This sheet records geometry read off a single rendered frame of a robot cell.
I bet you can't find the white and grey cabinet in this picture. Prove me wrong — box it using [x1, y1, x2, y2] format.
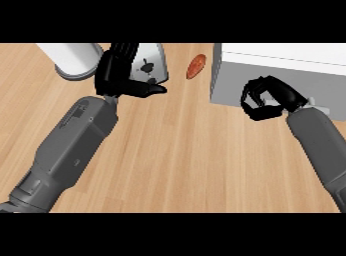
[208, 42, 346, 122]

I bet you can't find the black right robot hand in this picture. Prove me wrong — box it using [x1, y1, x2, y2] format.
[239, 75, 310, 122]

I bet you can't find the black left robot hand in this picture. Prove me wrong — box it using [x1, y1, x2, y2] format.
[93, 42, 168, 99]

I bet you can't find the silver toaster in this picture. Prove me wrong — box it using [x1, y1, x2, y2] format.
[127, 42, 169, 85]

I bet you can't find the orange oval vegetable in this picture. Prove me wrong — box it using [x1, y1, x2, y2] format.
[184, 53, 208, 80]

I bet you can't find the white cylindrical appliance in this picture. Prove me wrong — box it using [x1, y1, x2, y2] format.
[34, 42, 104, 81]

